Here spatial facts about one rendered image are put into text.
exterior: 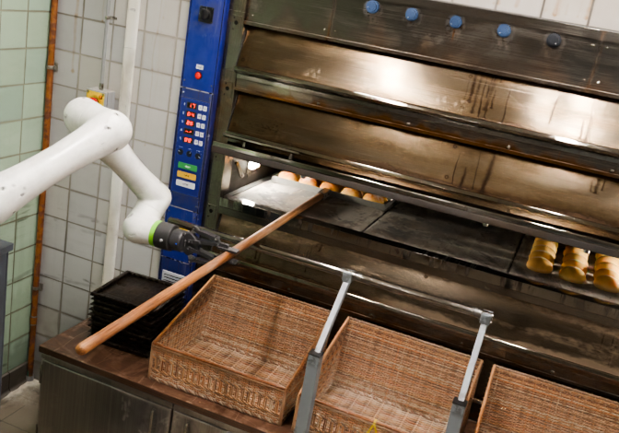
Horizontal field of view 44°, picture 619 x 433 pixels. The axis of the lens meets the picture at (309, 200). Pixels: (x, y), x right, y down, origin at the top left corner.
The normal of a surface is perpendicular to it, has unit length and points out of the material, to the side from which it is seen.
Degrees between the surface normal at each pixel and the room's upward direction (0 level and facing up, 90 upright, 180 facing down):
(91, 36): 90
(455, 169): 70
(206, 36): 90
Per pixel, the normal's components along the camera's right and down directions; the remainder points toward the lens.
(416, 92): -0.29, -0.13
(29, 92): 0.92, 0.25
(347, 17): -0.37, 0.21
